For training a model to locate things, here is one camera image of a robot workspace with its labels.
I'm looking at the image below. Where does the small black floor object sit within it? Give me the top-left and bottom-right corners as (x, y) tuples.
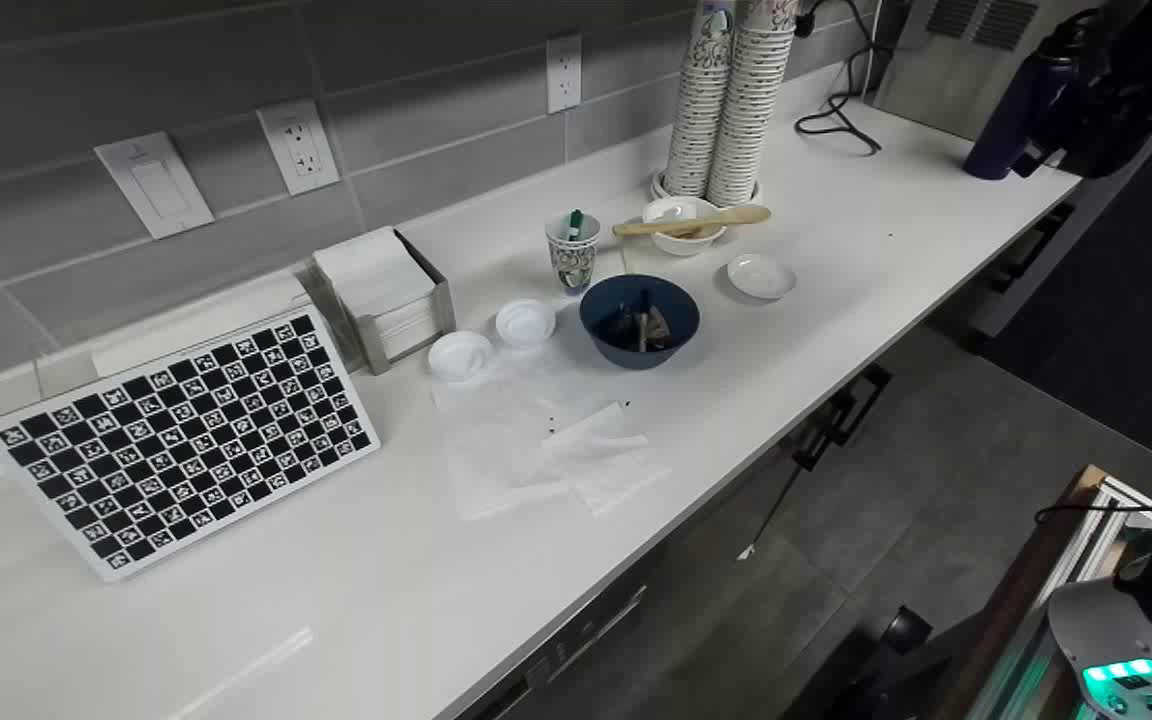
(869, 604), (935, 659)

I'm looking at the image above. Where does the white double wall outlet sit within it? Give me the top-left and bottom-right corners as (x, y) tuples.
(251, 97), (345, 200)

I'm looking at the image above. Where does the dark blue bottle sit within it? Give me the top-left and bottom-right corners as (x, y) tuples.
(961, 50), (1063, 186)

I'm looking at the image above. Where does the clear plastic sheet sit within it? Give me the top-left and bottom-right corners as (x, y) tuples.
(429, 355), (667, 525)

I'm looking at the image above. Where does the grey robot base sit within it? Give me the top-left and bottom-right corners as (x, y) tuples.
(1040, 532), (1152, 720)

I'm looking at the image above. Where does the white napkin box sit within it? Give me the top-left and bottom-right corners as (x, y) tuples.
(309, 224), (459, 377)

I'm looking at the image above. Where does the shorter paper cup stack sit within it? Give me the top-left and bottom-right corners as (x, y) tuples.
(660, 0), (741, 200)

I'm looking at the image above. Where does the black white calibration checkerboard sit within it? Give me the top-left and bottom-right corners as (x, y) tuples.
(0, 300), (384, 583)

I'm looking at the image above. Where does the round white cup tray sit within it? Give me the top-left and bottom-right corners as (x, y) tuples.
(638, 164), (766, 218)

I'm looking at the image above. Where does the black power cable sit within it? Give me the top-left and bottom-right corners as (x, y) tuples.
(790, 0), (889, 158)

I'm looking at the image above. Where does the brown sachet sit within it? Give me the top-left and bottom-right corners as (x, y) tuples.
(608, 300), (679, 360)

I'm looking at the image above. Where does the aluminium frame rail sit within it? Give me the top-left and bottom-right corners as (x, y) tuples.
(1026, 477), (1152, 612)

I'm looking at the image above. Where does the dark blue bowl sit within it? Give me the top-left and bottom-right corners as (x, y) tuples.
(576, 271), (704, 374)

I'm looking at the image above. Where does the white single wall outlet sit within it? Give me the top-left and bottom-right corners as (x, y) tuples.
(541, 31), (588, 116)

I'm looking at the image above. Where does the small white saucer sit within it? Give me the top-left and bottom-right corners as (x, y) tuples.
(721, 253), (799, 305)

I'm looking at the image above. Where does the wooden cooking spoon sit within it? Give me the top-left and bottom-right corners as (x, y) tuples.
(608, 200), (775, 250)

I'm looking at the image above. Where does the wooden board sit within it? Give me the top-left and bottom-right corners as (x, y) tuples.
(928, 459), (1120, 720)

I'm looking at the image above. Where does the round white plastic lid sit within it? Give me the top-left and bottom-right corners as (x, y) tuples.
(424, 330), (497, 394)
(492, 296), (561, 353)

